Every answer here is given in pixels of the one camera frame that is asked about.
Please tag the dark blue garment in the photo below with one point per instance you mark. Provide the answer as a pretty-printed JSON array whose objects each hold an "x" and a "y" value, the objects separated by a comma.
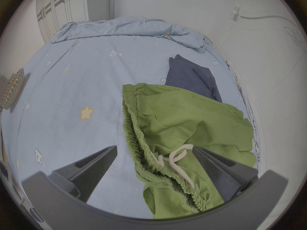
[{"x": 191, "y": 78}]

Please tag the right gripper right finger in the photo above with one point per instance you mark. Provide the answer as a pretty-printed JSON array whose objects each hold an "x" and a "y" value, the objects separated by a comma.
[{"x": 223, "y": 174}]

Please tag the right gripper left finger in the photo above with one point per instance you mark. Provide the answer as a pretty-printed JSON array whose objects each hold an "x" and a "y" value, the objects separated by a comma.
[{"x": 94, "y": 167}]

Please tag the green shorts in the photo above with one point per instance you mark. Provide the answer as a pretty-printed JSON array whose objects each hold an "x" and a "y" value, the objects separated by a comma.
[{"x": 177, "y": 128}]

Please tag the white wardrobe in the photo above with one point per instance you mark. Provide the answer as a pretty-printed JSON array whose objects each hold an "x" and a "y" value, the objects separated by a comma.
[{"x": 60, "y": 6}]

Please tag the round woven basket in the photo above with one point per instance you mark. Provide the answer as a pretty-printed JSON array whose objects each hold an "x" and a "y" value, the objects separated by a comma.
[{"x": 13, "y": 87}]

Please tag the pale blue quilt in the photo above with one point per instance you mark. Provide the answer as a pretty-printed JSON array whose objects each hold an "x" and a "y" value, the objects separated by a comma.
[{"x": 134, "y": 29}]

